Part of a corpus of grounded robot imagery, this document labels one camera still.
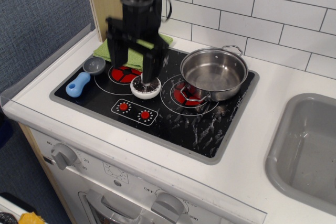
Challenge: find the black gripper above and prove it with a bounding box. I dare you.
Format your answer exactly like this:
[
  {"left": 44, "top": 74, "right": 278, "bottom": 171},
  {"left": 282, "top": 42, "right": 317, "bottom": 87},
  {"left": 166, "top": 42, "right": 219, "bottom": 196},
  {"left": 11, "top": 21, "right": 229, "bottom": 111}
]
[{"left": 106, "top": 1, "right": 168, "bottom": 83}]

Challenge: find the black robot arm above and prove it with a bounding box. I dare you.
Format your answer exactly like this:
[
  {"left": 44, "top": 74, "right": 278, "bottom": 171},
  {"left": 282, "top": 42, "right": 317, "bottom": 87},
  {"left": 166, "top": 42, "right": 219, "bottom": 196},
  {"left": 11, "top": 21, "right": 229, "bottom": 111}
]
[{"left": 106, "top": 0, "right": 169, "bottom": 83}]

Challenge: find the stainless steel pot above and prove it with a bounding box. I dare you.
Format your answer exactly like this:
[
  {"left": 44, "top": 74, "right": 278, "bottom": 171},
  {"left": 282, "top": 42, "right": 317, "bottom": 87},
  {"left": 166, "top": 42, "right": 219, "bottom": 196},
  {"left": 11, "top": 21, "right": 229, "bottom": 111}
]
[{"left": 180, "top": 45, "right": 248, "bottom": 102}]

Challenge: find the green folded cloth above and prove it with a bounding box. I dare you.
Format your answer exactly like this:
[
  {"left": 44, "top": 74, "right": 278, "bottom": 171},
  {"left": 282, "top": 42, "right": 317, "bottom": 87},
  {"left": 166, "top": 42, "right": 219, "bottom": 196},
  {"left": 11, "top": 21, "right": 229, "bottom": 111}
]
[{"left": 93, "top": 34, "right": 173, "bottom": 72}]

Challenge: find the blue grey toy scoop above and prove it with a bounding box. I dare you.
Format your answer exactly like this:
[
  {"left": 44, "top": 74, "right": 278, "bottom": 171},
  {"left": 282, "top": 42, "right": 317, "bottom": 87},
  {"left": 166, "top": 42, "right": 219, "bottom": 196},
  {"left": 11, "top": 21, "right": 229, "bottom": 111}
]
[{"left": 66, "top": 57, "right": 106, "bottom": 98}]

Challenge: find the black toy stovetop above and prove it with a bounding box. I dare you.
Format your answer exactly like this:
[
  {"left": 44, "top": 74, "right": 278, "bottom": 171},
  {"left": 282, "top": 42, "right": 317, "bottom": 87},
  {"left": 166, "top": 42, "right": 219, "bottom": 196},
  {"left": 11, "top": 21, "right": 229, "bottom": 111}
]
[{"left": 50, "top": 49, "right": 259, "bottom": 164}]

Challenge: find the grey left oven knob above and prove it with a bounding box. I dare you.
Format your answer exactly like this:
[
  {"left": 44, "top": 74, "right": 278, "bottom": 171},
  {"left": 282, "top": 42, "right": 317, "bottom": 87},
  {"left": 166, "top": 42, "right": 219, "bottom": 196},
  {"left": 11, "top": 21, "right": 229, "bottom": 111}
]
[{"left": 51, "top": 143, "right": 77, "bottom": 170}]

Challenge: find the grey oven knob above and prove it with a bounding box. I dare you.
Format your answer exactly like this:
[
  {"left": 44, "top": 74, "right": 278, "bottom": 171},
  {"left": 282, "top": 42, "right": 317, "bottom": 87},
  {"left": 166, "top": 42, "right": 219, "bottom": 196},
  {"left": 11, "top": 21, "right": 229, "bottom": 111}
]
[
  {"left": 151, "top": 193, "right": 185, "bottom": 223},
  {"left": 51, "top": 143, "right": 77, "bottom": 170}
]

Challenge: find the white toy oven front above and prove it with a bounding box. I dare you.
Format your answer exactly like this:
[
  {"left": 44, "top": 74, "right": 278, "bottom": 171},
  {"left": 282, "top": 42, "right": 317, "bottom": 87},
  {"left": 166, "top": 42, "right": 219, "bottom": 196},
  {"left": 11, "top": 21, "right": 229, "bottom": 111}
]
[{"left": 31, "top": 130, "right": 266, "bottom": 223}]

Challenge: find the grey right oven knob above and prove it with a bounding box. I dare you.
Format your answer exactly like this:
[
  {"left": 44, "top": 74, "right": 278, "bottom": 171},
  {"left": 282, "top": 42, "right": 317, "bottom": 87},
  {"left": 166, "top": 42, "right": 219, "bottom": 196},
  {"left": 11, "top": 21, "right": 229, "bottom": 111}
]
[{"left": 151, "top": 193, "right": 185, "bottom": 223}]

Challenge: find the yellow object at corner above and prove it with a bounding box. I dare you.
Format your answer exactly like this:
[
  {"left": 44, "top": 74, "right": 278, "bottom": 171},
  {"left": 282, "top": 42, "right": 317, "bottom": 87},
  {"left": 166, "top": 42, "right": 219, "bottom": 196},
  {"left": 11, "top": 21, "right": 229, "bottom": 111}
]
[{"left": 18, "top": 212, "right": 45, "bottom": 224}]

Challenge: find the grey sink basin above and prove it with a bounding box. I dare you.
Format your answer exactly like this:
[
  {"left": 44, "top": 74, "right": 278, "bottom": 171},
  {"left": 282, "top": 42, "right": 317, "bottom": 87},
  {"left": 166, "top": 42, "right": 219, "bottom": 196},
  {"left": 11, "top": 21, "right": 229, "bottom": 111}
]
[{"left": 265, "top": 93, "right": 335, "bottom": 215}]

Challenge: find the black cable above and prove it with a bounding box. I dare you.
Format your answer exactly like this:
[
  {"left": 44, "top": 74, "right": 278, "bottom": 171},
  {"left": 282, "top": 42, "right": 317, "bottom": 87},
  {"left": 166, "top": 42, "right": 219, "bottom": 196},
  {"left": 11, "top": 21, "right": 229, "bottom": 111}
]
[{"left": 160, "top": 0, "right": 173, "bottom": 23}]

